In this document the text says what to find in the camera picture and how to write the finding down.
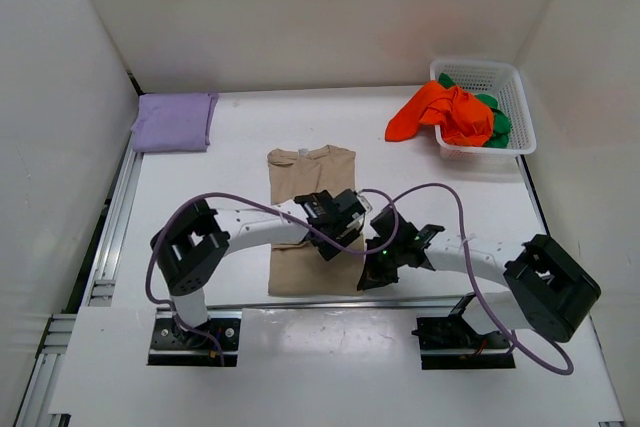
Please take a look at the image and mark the beige t shirt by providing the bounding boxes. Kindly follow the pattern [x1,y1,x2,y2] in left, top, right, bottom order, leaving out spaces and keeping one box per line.
[267,145,364,297]

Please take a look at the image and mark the orange t shirt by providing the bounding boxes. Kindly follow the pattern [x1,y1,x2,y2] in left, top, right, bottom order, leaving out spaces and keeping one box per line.
[384,80,494,147]

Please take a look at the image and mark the purple t shirt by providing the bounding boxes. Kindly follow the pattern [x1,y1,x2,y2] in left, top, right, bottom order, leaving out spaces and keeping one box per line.
[131,93,219,153]

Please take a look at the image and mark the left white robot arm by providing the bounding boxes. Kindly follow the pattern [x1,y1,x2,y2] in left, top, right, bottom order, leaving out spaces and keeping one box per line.
[149,189,372,331]

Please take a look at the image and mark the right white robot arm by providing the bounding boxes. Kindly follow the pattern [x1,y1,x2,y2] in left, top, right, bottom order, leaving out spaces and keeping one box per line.
[357,219,601,343]

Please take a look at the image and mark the green t shirt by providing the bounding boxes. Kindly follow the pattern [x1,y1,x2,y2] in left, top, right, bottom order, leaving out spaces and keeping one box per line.
[437,73,512,149]

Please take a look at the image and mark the white plastic basket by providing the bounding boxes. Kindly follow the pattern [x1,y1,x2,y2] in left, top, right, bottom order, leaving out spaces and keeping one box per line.
[430,59,537,163]

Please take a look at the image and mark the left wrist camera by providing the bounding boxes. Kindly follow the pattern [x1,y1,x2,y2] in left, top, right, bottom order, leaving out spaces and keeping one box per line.
[355,191,373,214]

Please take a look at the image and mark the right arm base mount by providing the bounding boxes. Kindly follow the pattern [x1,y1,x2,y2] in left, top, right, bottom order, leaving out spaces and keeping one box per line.
[411,316,516,371]

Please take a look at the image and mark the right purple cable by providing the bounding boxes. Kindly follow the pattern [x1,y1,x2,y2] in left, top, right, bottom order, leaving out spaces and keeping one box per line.
[379,183,575,377]

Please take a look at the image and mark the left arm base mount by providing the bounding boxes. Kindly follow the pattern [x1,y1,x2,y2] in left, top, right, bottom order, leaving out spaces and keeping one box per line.
[147,310,242,368]

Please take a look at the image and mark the aluminium frame rail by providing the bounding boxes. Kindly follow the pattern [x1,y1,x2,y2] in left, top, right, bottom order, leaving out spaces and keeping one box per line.
[18,149,623,426]

